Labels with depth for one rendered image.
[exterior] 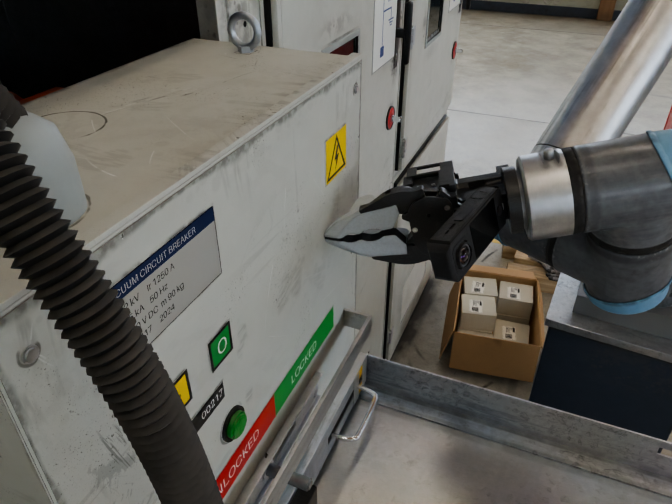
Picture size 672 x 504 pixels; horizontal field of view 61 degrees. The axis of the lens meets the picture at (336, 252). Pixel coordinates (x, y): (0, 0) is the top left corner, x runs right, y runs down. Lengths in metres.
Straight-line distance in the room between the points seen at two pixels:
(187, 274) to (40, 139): 0.13
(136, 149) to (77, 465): 0.22
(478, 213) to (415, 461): 0.44
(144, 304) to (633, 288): 0.52
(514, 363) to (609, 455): 1.23
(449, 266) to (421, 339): 1.81
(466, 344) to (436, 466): 1.27
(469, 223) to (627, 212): 0.15
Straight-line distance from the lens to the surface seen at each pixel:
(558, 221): 0.60
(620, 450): 0.95
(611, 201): 0.60
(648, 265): 0.68
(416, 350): 2.28
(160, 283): 0.39
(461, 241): 0.54
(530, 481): 0.91
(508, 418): 0.94
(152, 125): 0.49
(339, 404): 0.84
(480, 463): 0.90
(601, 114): 0.79
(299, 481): 0.65
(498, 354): 2.14
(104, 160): 0.44
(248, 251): 0.48
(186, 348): 0.44
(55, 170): 0.35
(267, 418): 0.63
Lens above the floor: 1.56
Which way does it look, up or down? 34 degrees down
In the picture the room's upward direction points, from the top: straight up
